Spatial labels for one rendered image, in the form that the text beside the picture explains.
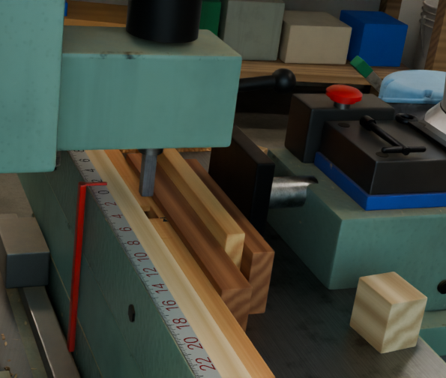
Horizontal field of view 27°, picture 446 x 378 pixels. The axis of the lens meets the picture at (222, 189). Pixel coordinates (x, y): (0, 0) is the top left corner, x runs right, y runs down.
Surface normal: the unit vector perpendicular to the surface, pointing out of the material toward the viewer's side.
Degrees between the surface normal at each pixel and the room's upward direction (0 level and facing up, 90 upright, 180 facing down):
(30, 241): 0
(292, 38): 90
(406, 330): 90
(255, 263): 90
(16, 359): 0
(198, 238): 0
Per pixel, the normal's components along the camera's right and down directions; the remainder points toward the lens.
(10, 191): 0.12, -0.91
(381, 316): -0.88, 0.09
